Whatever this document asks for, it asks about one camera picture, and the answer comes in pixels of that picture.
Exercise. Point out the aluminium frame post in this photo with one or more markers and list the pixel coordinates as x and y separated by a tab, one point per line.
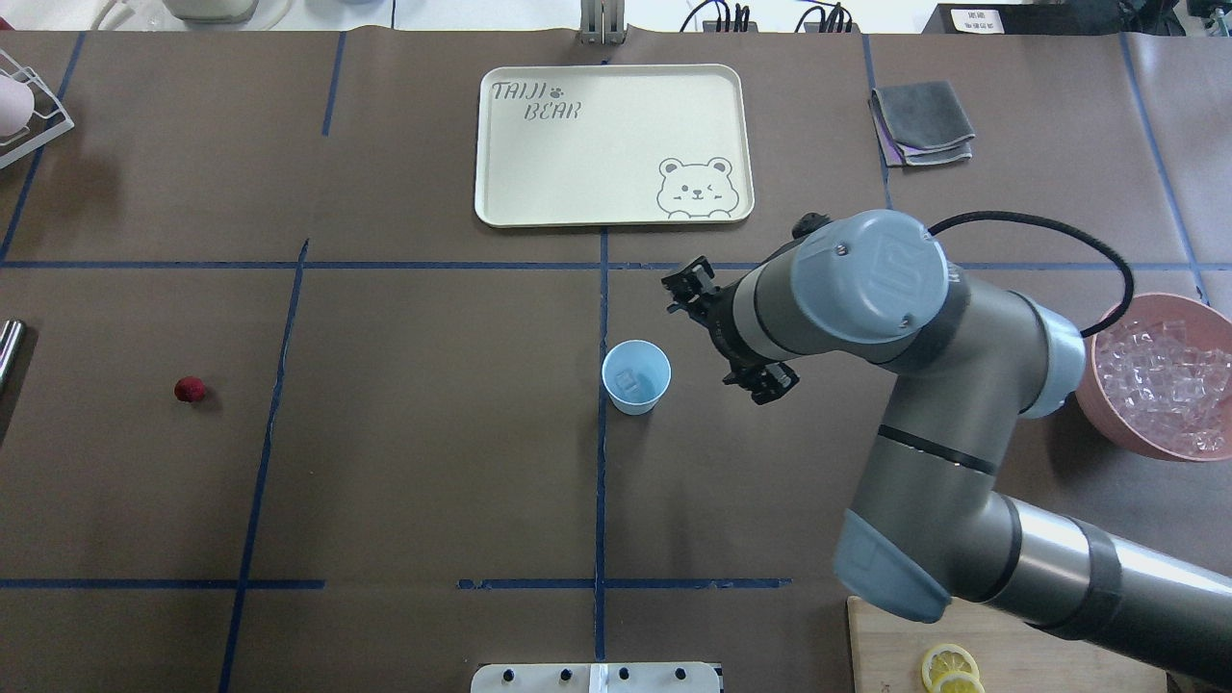
603	22

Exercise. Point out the black power strip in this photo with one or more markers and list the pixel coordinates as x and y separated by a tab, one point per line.
776	17

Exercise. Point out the wooden cutting board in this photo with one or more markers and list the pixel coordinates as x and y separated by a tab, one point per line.
886	653

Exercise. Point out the white wire cup rack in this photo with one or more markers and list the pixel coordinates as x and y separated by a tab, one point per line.
51	119

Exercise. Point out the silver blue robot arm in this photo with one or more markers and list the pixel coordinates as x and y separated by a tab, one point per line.
926	526

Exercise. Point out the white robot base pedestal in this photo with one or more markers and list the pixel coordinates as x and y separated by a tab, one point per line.
647	676

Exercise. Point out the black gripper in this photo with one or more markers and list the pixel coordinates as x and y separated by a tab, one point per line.
724	325

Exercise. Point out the pink cup on rack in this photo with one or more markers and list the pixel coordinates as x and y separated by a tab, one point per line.
17	103

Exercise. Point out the pink bowl of ice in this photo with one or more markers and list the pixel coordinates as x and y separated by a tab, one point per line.
1157	381

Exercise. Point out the cream bear print tray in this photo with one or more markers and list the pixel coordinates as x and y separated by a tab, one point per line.
612	144

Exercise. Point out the steel muddler black tip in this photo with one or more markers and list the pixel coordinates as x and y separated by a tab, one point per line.
11	338

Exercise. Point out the lemon slices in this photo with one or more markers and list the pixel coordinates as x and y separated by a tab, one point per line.
949	668

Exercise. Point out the grey folded cloth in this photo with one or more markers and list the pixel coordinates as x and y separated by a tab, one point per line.
921	124

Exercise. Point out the light blue plastic cup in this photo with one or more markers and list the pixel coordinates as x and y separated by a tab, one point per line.
636	375

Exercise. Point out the red strawberry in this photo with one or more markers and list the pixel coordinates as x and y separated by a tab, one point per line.
190	389

